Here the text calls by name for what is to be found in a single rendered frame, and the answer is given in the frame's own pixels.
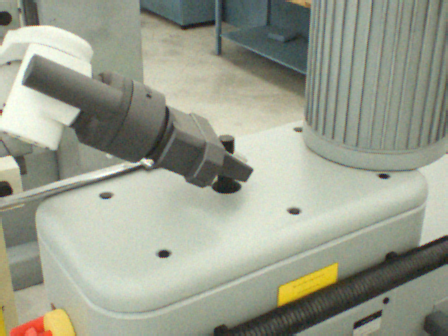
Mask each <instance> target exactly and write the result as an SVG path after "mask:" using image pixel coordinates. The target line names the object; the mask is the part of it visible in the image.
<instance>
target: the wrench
mask: <svg viewBox="0 0 448 336"><path fill-rule="evenodd" d="M141 168H143V169H144V170H145V171H149V170H151V169H156V168H161V167H158V166H156V165H154V163H153V161H151V162H149V161H148V158H145V157H144V158H143V159H142V160H140V162H138V163H130V162H128V161H127V162H124V163H119V164H116V165H114V166H109V167H106V168H101V169H99V170H97V171H92V172H89V173H84V174H82V175H79V176H74V177H71V178H69V179H64V180H62V181H57V182H54V183H52V184H46V185H44V186H41V187H36V188H34V189H29V190H27V191H24V192H19V193H16V194H13V195H9V196H6V197H1V198H0V211H3V210H5V209H7V208H13V207H15V206H18V205H22V204H24V203H30V202H32V201H35V200H39V199H42V198H44V197H49V196H52V195H54V194H59V193H61V192H66V191H68V190H71V189H76V188H78V187H81V186H85V185H88V184H92V183H95V182H98V181H103V180H105V179H109V178H112V177H114V176H119V175H122V174H124V173H129V172H131V171H136V170H138V169H141Z"/></svg>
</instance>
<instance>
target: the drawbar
mask: <svg viewBox="0 0 448 336"><path fill-rule="evenodd" d="M218 138H219V140H220V141H221V143H222V145H223V147H224V148H225V150H226V151H227V152H228V153H231V155H234V149H235V137H233V136H231V135H220V136H219V137H218ZM218 193H221V194H232V193H234V179H232V178H227V177H224V176H219V175H218Z"/></svg>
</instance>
